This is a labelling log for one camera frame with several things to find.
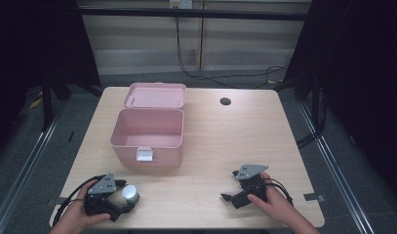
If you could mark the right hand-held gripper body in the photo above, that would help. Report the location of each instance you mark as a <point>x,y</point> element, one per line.
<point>251,183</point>

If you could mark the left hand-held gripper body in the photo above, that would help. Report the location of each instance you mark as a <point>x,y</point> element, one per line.
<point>101,187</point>

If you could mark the white round object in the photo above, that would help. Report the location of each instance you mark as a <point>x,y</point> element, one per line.
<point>131,194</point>

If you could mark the person's right hand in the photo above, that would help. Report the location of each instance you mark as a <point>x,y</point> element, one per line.
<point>274,203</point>

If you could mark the person's left hand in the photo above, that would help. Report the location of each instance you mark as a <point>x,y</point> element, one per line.
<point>76,211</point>

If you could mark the grey tape strip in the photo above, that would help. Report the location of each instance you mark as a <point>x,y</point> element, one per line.
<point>58,201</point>
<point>313,197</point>

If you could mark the pink storage box open lid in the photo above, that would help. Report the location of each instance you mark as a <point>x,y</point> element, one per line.
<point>148,130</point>

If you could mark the black metal stand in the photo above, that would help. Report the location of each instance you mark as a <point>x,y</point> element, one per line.
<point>47,100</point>

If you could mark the black curtain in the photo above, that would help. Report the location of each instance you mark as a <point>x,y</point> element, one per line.
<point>33,45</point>
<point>358,81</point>

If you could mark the black horizontal bar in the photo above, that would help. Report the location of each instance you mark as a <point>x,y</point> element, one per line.
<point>192,13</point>

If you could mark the metal floor rail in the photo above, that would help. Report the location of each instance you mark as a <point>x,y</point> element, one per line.
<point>22,175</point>
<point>336,172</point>

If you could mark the white wall outlet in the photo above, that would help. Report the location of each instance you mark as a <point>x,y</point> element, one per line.
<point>181,3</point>

